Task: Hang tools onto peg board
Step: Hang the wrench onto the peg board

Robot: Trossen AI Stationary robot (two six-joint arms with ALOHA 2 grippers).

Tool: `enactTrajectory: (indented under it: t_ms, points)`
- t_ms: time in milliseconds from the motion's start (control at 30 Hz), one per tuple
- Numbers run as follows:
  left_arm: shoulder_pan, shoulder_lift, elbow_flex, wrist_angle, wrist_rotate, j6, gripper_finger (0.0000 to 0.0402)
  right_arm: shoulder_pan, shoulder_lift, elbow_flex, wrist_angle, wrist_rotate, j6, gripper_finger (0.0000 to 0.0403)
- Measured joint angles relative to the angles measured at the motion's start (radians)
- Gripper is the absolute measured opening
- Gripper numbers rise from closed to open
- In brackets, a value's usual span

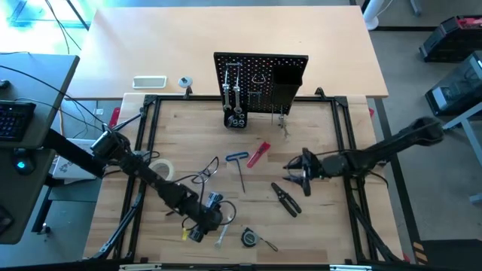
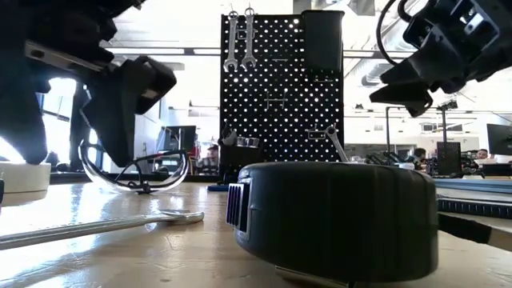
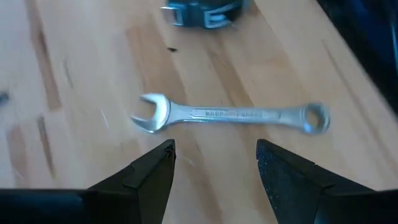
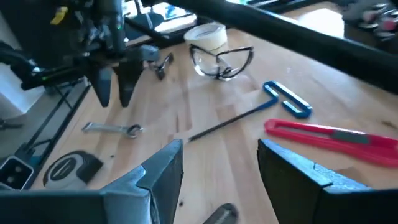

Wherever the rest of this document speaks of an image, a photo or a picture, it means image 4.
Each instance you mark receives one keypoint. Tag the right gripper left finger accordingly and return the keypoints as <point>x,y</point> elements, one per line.
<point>77,208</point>

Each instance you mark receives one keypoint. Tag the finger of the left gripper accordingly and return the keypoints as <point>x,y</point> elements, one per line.
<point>127,81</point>
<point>104,87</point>

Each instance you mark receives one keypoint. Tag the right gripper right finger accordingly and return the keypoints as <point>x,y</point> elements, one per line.
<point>311,202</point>

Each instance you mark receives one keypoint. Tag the silver combination wrench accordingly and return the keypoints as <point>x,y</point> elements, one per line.
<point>109,128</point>

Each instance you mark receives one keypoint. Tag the red utility knife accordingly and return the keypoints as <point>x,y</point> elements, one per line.
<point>348,137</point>

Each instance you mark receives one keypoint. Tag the black grey tape measure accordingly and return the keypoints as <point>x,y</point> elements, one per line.
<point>65,169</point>

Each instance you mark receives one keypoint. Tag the white masking tape roll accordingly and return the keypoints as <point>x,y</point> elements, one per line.
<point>205,39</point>

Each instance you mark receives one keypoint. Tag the white box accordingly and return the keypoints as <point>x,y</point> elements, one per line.
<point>12,99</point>

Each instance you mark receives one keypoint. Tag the clear safety glasses black frame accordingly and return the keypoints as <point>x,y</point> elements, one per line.
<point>211,65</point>

